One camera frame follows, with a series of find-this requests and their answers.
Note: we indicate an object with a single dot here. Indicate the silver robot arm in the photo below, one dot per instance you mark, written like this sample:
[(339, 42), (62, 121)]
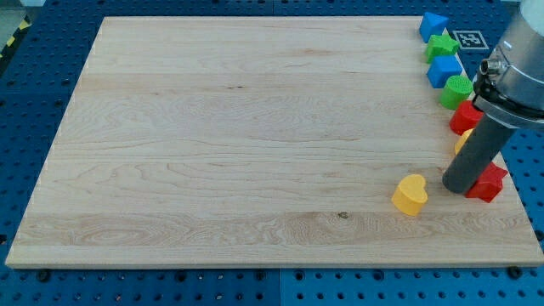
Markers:
[(509, 83)]

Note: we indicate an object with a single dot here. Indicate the yellow heart block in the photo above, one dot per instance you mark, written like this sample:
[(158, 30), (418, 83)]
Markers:
[(410, 195)]

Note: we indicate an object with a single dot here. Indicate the wooden board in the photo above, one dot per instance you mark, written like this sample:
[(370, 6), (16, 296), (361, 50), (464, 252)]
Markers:
[(258, 142)]

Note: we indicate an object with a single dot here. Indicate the blue cube block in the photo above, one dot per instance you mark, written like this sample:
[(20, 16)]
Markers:
[(441, 68)]

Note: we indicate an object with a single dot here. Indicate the yellow block behind tool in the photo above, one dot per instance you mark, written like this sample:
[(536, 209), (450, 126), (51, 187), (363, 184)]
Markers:
[(462, 140)]

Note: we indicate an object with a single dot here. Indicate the green cylinder block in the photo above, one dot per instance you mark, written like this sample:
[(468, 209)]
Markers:
[(456, 90)]

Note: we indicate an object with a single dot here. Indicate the red cylinder block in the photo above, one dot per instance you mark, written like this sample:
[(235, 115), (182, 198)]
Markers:
[(466, 116)]

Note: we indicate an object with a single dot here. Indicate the green star block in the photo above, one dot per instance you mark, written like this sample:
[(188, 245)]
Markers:
[(440, 45)]

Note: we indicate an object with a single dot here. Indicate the blue triangle block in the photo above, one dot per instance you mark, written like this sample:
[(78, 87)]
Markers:
[(432, 24)]

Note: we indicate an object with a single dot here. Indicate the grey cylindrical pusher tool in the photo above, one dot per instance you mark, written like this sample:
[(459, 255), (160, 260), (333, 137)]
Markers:
[(478, 151)]

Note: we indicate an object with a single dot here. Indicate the red star block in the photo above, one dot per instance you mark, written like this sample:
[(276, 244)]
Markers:
[(489, 184)]

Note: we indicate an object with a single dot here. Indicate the fiducial marker tag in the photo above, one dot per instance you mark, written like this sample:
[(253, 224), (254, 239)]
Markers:
[(470, 40)]

